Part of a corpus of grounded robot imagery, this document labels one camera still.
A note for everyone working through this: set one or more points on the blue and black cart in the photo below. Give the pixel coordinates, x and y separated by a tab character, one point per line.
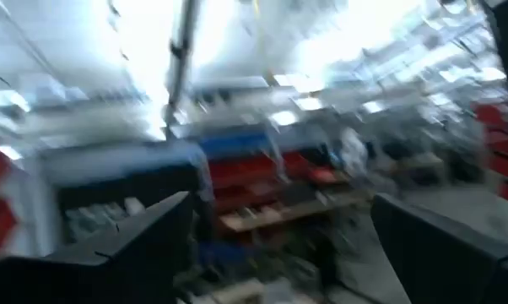
110	160

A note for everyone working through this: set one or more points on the wooden shelf with red bins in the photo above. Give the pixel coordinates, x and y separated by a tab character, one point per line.
241	169

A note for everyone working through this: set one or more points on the grey metal pole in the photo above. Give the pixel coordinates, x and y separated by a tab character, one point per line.
180	63

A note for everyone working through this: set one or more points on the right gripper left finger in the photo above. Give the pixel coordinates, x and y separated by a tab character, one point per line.
89	274

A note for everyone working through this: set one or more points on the red storage bin rack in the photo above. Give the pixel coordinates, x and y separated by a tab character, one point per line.
503	148

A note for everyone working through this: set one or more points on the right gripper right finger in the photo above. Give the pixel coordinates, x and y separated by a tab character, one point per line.
448	262

